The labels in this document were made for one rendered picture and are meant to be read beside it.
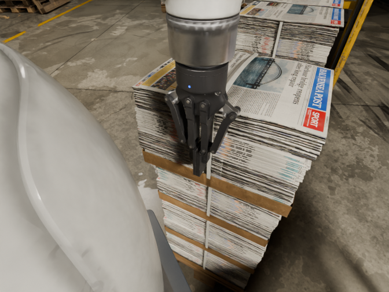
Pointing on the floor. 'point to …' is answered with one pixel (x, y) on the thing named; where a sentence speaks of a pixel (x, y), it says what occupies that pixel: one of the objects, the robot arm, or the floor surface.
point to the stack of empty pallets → (18, 6)
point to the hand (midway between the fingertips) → (199, 159)
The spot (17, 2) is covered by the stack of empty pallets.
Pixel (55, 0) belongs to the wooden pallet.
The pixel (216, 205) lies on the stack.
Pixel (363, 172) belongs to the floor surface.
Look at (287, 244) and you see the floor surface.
